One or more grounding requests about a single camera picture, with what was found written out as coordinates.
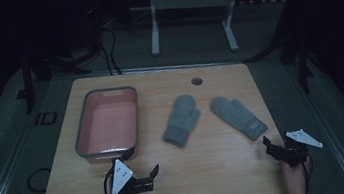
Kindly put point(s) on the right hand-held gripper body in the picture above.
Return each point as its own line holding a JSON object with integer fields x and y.
{"x": 296, "y": 149}

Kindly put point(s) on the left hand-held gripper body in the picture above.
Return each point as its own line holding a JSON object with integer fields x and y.
{"x": 121, "y": 177}

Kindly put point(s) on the pink basin with grey rim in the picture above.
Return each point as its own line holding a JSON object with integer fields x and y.
{"x": 109, "y": 125}

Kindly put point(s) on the grey mitten with label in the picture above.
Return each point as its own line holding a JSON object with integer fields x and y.
{"x": 236, "y": 115}

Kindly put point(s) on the plain grey mitten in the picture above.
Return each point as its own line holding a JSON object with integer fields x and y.
{"x": 181, "y": 121}

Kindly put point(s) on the person's right hand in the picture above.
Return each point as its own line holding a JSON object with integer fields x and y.
{"x": 294, "y": 175}

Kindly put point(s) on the black tripod stand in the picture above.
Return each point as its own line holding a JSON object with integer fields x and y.
{"x": 34, "y": 71}
{"x": 301, "y": 59}

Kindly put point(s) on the round table grommet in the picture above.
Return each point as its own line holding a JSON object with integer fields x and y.
{"x": 196, "y": 81}

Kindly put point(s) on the white metal stand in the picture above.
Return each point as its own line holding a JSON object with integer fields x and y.
{"x": 189, "y": 0}

